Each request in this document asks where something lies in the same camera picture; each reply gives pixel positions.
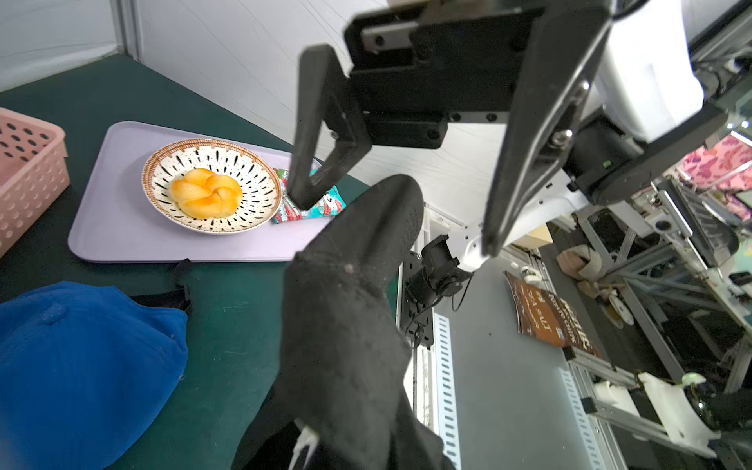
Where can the yellow knotted bread roll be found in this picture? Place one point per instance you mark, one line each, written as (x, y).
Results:
(202, 194)

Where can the lavender plastic tray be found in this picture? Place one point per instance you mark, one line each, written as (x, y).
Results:
(116, 222)

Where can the black baseball cap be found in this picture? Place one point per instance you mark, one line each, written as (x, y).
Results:
(338, 400)

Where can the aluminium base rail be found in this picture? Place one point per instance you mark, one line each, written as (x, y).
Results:
(429, 380)

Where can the pink perforated plastic basket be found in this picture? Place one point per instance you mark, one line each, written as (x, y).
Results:
(33, 172)

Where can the patterned plate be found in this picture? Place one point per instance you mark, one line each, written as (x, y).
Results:
(262, 190)

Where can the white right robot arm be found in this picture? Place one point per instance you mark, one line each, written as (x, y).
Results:
(597, 99)

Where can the green snack packet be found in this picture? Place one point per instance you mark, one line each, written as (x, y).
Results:
(330, 205)

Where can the blue baseball cap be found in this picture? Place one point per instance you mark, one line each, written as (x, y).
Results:
(86, 370)

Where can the brown sea salt packet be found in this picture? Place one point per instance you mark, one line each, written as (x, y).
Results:
(548, 318)

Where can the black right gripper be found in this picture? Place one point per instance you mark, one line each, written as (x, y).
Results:
(446, 70)

